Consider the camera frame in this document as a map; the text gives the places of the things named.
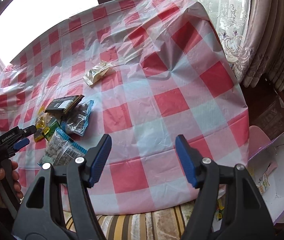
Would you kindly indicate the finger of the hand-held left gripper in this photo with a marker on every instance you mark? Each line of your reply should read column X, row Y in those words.
column 21, row 143
column 30, row 130

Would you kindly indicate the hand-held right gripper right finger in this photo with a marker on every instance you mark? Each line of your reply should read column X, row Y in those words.
column 185, row 160

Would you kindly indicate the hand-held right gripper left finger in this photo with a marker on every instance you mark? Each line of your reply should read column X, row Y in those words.
column 101, row 160

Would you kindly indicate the yellow vacuum snack packet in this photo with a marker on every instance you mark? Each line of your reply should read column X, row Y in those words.
column 40, row 122

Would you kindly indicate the green pea snack packet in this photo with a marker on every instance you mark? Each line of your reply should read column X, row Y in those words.
column 50, row 131

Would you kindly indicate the clear blue-edged nut packet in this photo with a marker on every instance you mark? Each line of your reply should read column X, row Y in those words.
column 78, row 121
column 59, row 148

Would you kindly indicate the black cracker packet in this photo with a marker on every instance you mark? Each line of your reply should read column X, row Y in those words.
column 61, row 104

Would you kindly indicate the small green white packet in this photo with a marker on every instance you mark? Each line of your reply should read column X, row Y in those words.
column 263, row 183

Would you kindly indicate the pink snack packet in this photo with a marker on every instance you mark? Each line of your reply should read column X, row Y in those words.
column 272, row 168

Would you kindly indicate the cream snack packet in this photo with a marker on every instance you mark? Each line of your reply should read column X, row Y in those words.
column 98, row 73

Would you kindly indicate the white pink-edged storage box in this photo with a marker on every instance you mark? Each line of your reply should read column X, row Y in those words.
column 282, row 180

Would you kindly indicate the small yellow snack packet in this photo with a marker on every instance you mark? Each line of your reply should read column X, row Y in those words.
column 219, row 209

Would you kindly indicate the red white checkered tablecloth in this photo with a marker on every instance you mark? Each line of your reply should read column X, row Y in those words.
column 157, row 105

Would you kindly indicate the striped sofa cover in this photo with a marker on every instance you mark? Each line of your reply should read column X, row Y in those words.
column 137, row 226

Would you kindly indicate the white lace curtain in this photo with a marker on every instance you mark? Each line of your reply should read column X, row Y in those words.
column 219, row 17

